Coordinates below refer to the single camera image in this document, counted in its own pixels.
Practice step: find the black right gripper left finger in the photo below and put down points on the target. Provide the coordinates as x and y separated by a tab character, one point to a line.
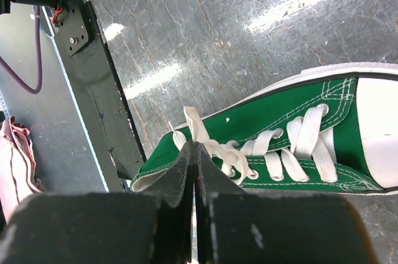
152	226

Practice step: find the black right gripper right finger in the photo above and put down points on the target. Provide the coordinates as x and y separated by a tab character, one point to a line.
234	226

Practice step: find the green canvas sneaker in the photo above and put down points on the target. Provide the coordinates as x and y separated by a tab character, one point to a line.
327	129

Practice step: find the pink patterned white cloth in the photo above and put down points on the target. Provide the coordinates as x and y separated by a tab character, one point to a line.
18	166

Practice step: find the grey slotted cable duct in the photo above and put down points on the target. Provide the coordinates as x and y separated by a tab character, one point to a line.
4	107

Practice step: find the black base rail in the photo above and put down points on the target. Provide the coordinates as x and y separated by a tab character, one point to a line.
99	97

